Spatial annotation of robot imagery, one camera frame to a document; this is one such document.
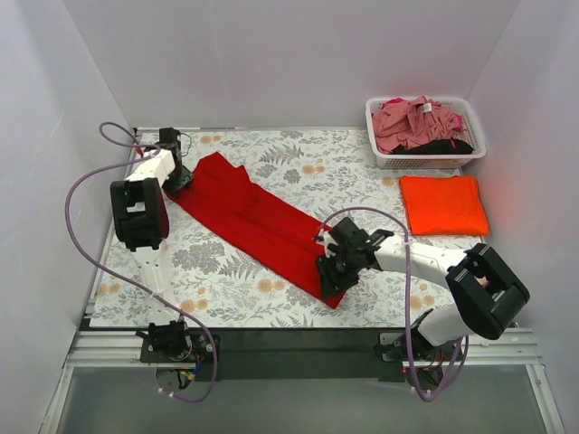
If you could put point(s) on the black garment in basket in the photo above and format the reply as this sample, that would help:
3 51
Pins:
441 147

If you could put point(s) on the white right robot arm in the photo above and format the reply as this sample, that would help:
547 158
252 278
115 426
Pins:
487 295

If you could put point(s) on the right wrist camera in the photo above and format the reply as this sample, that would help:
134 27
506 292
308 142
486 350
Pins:
324 239

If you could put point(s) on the folded orange t shirt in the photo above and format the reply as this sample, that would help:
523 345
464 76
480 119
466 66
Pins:
443 206

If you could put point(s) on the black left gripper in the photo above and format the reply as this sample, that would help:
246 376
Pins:
182 179

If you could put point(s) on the red t shirt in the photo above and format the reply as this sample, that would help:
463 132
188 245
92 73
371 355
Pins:
224 199

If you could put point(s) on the aluminium frame rail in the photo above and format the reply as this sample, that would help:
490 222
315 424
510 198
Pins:
106 389

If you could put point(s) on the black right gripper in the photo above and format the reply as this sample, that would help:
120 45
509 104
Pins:
330 275

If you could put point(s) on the white plastic laundry basket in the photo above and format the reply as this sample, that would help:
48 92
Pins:
471 133

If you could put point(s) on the pink garments in basket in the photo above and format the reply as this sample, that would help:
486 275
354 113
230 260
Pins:
413 123

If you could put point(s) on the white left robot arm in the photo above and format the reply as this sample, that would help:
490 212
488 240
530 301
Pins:
141 223

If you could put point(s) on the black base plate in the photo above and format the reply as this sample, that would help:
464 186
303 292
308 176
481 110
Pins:
280 353

